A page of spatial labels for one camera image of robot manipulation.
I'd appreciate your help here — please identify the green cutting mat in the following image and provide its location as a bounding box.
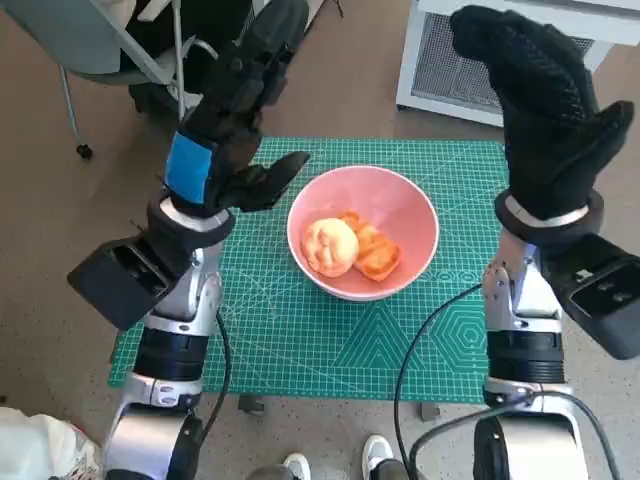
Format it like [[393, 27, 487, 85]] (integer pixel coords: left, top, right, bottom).
[[107, 137, 509, 404]]

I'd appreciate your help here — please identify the pink bowl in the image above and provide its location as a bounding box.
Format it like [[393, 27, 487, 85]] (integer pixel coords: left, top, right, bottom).
[[286, 166, 440, 301]]

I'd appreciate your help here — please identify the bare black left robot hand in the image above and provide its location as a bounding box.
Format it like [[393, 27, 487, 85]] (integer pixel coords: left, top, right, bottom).
[[164, 0, 311, 219]]

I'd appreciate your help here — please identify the white plastic bag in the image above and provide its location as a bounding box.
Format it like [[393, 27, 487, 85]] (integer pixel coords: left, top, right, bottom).
[[0, 407, 106, 480]]

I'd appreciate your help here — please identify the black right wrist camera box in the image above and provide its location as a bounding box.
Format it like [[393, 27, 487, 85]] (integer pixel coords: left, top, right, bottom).
[[537, 232, 640, 361]]

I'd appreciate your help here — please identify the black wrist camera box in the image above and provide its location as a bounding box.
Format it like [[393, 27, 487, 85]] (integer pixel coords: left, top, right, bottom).
[[66, 238, 194, 331], [537, 232, 640, 361]]

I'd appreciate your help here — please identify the grey chair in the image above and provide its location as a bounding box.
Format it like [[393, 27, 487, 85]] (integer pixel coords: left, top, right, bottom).
[[9, 0, 221, 161]]

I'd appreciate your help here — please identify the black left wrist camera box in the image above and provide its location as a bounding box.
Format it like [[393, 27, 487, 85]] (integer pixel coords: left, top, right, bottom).
[[66, 238, 194, 331]]

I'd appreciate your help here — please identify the large white mesh cabinet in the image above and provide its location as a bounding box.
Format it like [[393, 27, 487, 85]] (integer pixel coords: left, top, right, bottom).
[[394, 0, 640, 129]]

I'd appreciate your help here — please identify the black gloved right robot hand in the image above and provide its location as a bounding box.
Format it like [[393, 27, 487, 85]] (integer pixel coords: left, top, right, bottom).
[[448, 5, 635, 221]]

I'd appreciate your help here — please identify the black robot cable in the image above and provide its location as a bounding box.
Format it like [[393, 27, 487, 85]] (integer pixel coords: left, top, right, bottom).
[[407, 389, 616, 480], [189, 309, 233, 480], [392, 282, 489, 464]]

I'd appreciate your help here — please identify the round toy bread bun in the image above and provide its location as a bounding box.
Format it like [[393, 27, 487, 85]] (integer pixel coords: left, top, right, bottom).
[[300, 217, 360, 277]]

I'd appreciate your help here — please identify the long orange toy bread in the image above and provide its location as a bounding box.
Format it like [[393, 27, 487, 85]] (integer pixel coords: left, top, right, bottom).
[[339, 209, 403, 282]]

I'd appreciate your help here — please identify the person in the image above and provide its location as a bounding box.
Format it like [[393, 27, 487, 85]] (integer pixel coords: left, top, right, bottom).
[[124, 0, 251, 119], [249, 433, 416, 480]]

